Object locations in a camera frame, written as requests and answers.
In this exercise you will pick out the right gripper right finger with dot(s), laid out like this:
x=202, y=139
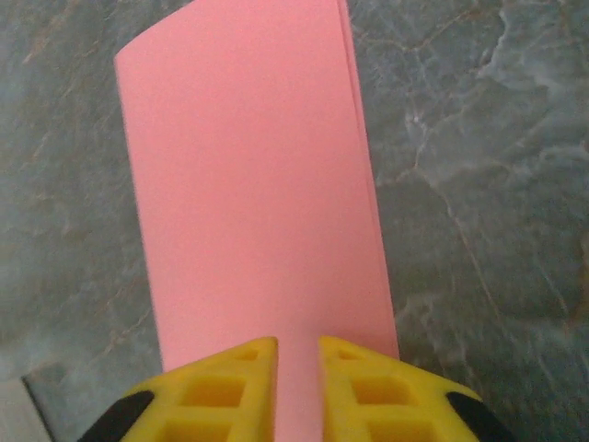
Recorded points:
x=377, y=405

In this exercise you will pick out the pink paper sheet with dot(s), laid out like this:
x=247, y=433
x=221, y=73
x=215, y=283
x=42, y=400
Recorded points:
x=248, y=184

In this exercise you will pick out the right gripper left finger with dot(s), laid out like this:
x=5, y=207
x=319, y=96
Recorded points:
x=221, y=405

